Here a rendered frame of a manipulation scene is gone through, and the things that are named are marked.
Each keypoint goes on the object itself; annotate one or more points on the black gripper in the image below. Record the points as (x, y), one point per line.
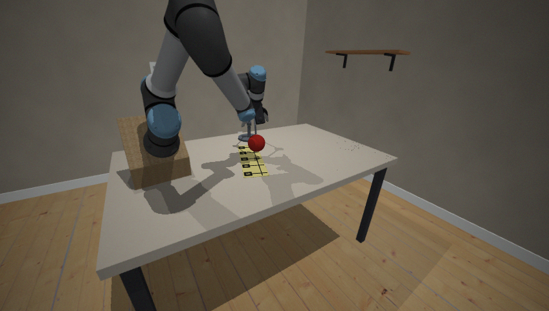
(264, 112)

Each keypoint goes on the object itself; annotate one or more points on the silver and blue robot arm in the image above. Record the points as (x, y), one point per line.
(193, 28)

